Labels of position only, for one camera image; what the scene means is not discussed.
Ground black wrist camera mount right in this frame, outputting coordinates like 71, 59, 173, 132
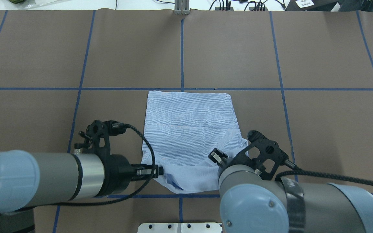
236, 130, 301, 181

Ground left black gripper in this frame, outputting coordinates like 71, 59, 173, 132
104, 155, 164, 195

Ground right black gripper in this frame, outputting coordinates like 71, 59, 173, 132
208, 148, 250, 172

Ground green fabric pouch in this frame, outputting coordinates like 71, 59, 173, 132
8, 0, 27, 4

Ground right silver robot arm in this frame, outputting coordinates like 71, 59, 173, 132
208, 149, 373, 233

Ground light blue striped shirt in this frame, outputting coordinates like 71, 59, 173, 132
144, 91, 248, 194

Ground black box with label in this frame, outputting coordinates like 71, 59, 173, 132
286, 0, 342, 11

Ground aluminium frame post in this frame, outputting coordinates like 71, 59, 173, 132
174, 0, 190, 15

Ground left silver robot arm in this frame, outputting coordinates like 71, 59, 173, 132
0, 150, 164, 233

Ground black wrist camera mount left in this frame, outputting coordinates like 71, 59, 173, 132
74, 120, 126, 158

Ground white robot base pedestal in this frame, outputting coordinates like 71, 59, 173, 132
137, 222, 223, 233

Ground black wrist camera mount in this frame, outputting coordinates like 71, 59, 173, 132
74, 120, 126, 158
236, 130, 301, 181

